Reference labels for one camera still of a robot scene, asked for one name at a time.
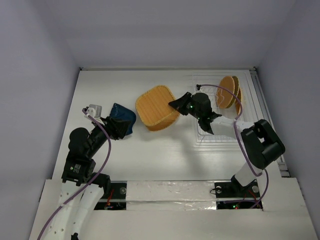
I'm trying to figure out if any purple cable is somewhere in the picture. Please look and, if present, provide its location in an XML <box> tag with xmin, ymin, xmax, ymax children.
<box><xmin>196</xmin><ymin>83</ymin><xmax>270</xmax><ymax>210</ymax></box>
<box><xmin>34</xmin><ymin>109</ymin><xmax>113</xmax><ymax>240</ymax></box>

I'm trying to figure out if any small round bamboo plate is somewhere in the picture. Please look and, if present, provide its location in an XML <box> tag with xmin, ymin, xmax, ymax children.
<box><xmin>235</xmin><ymin>88</ymin><xmax>243</xmax><ymax>115</ymax></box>

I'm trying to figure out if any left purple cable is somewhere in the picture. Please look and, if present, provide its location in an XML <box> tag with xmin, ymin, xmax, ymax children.
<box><xmin>34</xmin><ymin>109</ymin><xmax>113</xmax><ymax>240</ymax></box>

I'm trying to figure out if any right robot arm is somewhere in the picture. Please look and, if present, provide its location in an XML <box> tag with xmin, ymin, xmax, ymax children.
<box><xmin>168</xmin><ymin>92</ymin><xmax>286</xmax><ymax>196</ymax></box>

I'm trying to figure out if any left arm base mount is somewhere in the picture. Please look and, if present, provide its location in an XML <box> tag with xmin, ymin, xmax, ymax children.
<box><xmin>94</xmin><ymin>181</ymin><xmax>127</xmax><ymax>211</ymax></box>

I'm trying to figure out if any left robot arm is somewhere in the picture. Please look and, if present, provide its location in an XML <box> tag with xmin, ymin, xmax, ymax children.
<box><xmin>37</xmin><ymin>113</ymin><xmax>132</xmax><ymax>240</ymax></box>

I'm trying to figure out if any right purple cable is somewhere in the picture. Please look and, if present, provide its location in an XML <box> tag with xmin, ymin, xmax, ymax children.
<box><xmin>196</xmin><ymin>83</ymin><xmax>270</xmax><ymax>210</ymax></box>

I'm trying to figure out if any square woven bamboo tray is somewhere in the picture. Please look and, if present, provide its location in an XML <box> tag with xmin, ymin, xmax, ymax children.
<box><xmin>135</xmin><ymin>85</ymin><xmax>180</xmax><ymax>132</ymax></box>

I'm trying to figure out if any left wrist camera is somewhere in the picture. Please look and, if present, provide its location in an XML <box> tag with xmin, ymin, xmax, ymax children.
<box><xmin>82</xmin><ymin>104</ymin><xmax>103</xmax><ymax>119</ymax></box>

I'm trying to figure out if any white wire dish rack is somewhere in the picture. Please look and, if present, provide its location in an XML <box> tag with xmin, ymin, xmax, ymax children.
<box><xmin>191</xmin><ymin>71</ymin><xmax>263</xmax><ymax>145</ymax></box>

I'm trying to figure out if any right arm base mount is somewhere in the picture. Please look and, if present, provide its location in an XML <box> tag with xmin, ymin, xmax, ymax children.
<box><xmin>210</xmin><ymin>180</ymin><xmax>263</xmax><ymax>210</ymax></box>

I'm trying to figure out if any round green-rimmed bamboo plate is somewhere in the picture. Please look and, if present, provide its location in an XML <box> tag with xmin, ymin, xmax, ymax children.
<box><xmin>231</xmin><ymin>76</ymin><xmax>240</xmax><ymax>105</ymax></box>

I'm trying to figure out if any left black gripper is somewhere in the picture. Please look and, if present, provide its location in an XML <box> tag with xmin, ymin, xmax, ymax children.
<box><xmin>87</xmin><ymin>115</ymin><xmax>131</xmax><ymax>156</ymax></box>

